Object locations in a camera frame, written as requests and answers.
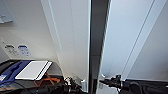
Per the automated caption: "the orange tool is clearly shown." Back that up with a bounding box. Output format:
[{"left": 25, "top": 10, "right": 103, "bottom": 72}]
[{"left": 34, "top": 73, "right": 63, "bottom": 89}]

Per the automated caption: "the flat white board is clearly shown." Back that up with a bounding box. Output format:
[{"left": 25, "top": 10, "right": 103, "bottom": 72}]
[{"left": 14, "top": 59, "right": 53, "bottom": 81}]

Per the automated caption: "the black side table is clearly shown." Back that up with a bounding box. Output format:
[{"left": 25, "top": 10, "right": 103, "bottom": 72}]
[{"left": 0, "top": 59, "right": 64, "bottom": 94}]

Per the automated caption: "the blue cloth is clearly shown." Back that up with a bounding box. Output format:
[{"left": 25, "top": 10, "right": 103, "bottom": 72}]
[{"left": 0, "top": 60, "right": 32, "bottom": 88}]

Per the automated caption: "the white wall box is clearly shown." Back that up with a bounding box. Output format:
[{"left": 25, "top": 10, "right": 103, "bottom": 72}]
[{"left": 0, "top": 2, "right": 15, "bottom": 25}]

